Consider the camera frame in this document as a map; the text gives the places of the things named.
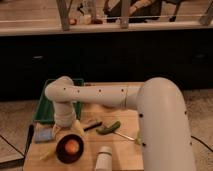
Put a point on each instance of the dark purple bowl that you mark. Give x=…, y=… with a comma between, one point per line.
x=63, y=155

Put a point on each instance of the white cup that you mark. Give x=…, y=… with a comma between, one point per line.
x=104, y=159

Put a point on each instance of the black and wood brush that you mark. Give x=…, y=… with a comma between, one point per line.
x=94, y=125

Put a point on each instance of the green plastic tray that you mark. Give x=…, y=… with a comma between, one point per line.
x=44, y=113

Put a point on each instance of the green cucumber toy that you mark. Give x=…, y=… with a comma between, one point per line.
x=106, y=130

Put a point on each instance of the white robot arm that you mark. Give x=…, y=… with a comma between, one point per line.
x=162, y=116

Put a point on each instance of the yellow banana toy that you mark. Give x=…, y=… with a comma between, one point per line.
x=47, y=154

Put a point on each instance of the orange red apple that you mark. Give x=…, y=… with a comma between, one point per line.
x=72, y=146

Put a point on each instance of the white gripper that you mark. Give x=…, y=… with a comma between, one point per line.
x=65, y=115

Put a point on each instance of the blue sponge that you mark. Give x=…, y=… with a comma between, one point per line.
x=43, y=135

